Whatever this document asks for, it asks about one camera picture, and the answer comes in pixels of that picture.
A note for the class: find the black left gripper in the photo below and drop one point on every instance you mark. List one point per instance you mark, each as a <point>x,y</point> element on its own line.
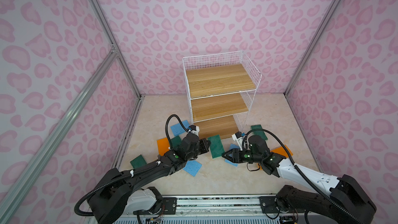
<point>205,147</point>

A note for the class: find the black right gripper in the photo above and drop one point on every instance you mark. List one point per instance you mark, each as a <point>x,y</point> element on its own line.
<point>236,155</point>

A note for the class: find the green sponge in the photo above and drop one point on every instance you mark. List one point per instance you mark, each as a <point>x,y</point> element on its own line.
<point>216,146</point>
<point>138,162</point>
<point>176,141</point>
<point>257,130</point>

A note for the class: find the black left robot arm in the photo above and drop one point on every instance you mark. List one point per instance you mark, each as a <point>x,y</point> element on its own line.
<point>130,180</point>

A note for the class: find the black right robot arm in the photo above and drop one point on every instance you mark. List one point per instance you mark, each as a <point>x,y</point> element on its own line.
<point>341,199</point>

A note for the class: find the blue sponge near shelf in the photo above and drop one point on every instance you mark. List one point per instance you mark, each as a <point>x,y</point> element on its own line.
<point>177,129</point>

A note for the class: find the blue sponge centre right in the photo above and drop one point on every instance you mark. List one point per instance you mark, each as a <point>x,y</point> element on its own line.
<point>232,146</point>

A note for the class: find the blue sponge lower left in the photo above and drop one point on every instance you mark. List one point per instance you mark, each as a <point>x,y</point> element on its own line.
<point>192,167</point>

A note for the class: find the orange sponge upper left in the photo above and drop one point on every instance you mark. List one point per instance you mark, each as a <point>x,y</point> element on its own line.
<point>163,146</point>

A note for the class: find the orange sponge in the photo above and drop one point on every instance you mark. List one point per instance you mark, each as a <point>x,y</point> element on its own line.
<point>280,150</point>
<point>163,146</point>

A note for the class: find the orange sponge right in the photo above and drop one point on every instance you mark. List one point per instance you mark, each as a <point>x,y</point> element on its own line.
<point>280,150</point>

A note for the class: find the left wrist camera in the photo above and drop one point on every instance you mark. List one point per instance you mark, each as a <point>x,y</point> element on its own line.
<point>194,129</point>

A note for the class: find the white wire wooden shelf rack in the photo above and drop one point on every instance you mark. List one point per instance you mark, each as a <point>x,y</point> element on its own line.
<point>221,89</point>

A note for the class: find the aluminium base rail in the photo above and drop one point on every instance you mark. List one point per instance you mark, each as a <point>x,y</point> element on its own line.
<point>151,202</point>

